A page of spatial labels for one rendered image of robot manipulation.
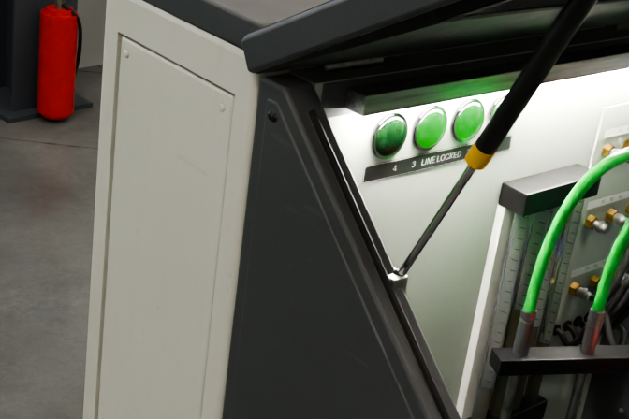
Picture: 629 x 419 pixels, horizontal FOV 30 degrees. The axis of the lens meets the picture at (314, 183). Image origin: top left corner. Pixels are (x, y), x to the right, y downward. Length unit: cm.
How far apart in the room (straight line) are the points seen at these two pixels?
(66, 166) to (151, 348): 320
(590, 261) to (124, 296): 62
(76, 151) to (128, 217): 334
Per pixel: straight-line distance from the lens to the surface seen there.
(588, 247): 160
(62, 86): 488
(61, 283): 373
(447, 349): 146
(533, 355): 143
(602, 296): 143
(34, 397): 320
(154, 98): 127
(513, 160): 139
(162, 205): 129
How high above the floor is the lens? 180
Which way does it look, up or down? 23 degrees down
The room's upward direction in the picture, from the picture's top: 8 degrees clockwise
